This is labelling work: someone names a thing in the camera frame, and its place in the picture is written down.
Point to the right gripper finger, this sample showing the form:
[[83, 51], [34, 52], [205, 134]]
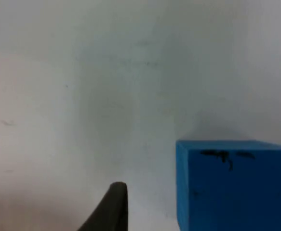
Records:
[[111, 211]]

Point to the blue cube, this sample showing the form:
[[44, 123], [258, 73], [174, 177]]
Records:
[[236, 192]]

